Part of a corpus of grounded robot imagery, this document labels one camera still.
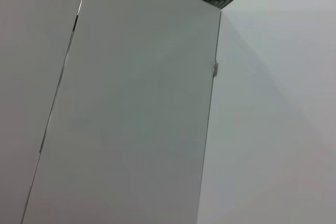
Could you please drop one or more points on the small metal partition clip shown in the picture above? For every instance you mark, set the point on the small metal partition clip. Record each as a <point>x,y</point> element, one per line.
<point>215,68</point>

